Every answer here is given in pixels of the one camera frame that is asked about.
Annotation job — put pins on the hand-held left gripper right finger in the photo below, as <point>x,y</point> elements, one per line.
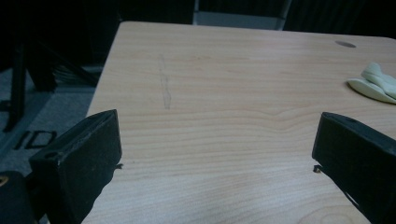
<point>358,155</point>

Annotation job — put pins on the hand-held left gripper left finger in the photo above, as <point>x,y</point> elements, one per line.
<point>77,161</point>

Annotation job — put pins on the pale green cloth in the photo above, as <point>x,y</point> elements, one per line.
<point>373,88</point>

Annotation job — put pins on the black floor stand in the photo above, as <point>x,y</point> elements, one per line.
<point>17,93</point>

